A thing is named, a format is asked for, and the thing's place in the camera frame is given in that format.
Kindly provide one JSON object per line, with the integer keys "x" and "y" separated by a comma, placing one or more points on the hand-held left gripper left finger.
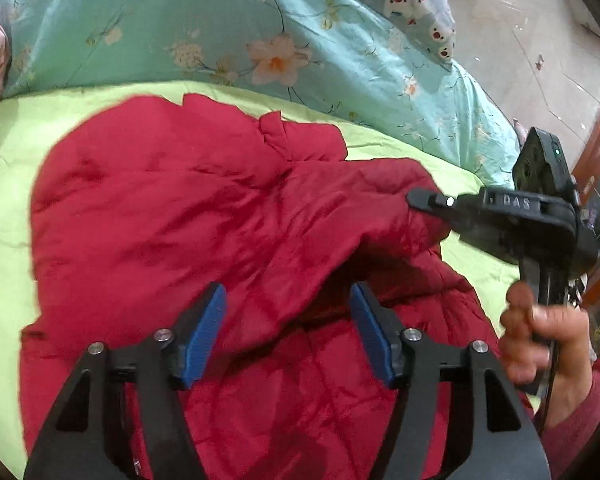
{"x": 206, "y": 332}

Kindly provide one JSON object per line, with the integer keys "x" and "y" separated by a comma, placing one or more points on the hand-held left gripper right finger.
{"x": 372, "y": 332}

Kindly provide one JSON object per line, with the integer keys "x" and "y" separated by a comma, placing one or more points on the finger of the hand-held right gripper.
{"x": 432, "y": 202}

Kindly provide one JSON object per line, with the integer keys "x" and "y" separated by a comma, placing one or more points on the red quilted padded garment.
{"x": 180, "y": 210}

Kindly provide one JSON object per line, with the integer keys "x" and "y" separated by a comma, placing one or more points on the person's right forearm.
{"x": 580, "y": 440}

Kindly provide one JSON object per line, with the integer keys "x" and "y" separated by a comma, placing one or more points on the person's right hand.
{"x": 565, "y": 330}

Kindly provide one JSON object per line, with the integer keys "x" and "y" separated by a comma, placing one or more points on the pink plaid pillow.
{"x": 519, "y": 129}

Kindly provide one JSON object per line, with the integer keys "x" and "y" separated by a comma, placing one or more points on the bear print pillow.
{"x": 405, "y": 5}

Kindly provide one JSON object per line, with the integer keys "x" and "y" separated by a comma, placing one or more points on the light green bed blanket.
{"x": 10, "y": 185}

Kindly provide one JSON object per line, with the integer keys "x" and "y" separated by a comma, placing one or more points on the teal floral quilt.
{"x": 180, "y": 10}

